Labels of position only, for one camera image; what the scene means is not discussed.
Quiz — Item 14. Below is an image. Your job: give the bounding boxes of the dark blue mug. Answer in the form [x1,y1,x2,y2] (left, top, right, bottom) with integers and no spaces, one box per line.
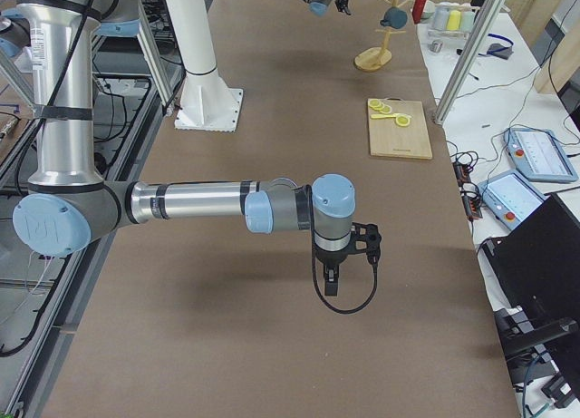
[380,6,408,30]

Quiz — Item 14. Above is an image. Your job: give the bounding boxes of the wooden cup rack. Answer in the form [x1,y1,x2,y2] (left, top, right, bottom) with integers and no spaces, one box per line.
[353,0,408,73]

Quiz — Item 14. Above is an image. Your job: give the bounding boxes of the yellow cup on rack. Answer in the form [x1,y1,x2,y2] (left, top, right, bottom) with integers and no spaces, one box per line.
[446,9,461,32]

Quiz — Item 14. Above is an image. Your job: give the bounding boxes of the light blue cup on rack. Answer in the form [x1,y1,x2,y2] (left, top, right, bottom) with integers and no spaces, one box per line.
[459,10,476,33]

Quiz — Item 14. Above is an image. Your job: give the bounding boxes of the red thermos bottle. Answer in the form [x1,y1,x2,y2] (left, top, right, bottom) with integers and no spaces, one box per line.
[411,0,427,24]

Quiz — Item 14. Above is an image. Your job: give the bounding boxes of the yellow plastic knife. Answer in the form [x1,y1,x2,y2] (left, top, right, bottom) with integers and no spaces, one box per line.
[370,113,401,120]

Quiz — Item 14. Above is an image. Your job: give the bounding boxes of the lemon slice by knife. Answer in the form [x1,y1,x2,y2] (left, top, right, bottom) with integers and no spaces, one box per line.
[395,113,411,127]

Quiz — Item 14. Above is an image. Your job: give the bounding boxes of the wooden cutting board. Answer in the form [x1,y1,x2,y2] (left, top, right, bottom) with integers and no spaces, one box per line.
[367,98,432,160]

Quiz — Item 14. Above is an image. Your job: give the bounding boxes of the black power strip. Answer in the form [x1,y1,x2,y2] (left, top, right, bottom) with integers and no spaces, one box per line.
[453,160,483,221]

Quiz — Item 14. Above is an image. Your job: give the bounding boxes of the near teach pendant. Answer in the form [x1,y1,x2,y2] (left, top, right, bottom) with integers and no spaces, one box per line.
[478,170,546,230]

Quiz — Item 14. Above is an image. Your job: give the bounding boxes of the teach pendant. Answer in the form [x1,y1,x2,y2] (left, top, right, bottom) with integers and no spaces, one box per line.
[478,170,546,230]
[505,128,578,183]

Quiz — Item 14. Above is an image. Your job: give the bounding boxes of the black monitor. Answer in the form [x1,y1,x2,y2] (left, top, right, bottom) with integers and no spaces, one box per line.
[483,194,579,395]

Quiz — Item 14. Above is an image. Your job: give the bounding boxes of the far teach pendant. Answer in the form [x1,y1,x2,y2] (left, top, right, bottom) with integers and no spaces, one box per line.
[505,128,578,183]

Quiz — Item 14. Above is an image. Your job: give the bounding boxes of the camera cable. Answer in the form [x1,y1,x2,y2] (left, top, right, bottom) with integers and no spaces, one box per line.
[309,183,381,315]

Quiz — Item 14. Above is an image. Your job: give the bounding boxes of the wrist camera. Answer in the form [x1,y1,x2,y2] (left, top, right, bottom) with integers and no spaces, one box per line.
[351,222,382,258]

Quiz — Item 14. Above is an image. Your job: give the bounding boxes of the aluminium frame post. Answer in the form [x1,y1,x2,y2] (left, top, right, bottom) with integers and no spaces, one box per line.
[433,0,506,125]

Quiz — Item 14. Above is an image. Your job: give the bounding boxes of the blue lanyard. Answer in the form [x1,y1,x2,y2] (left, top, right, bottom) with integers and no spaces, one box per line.
[486,31,516,58]

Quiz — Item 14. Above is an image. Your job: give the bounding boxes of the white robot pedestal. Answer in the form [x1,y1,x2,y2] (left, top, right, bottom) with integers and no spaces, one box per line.
[166,0,243,132]

